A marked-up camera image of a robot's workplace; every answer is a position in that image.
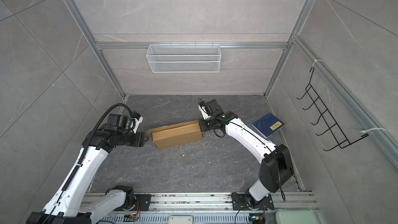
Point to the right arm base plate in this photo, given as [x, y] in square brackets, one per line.
[247, 202]

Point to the white device bottom edge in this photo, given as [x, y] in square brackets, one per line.
[180, 219]

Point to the green box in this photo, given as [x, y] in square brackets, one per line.
[296, 217]

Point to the brown cardboard box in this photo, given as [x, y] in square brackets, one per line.
[176, 135]

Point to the white wire mesh basket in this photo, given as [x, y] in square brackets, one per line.
[169, 58]

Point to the black wire hook rack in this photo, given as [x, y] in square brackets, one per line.
[339, 137]

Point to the blue book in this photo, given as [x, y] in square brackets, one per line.
[268, 125]

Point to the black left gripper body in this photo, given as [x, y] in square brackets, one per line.
[128, 138]

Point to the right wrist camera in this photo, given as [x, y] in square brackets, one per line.
[204, 113]

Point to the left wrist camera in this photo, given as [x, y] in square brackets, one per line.
[136, 120]

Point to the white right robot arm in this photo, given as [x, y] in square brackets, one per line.
[276, 166]

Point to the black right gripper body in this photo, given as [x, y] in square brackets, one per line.
[207, 124]

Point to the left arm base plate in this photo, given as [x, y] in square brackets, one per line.
[140, 202]

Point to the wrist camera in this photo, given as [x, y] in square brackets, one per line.
[204, 113]
[136, 120]

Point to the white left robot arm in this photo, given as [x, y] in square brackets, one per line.
[65, 206]

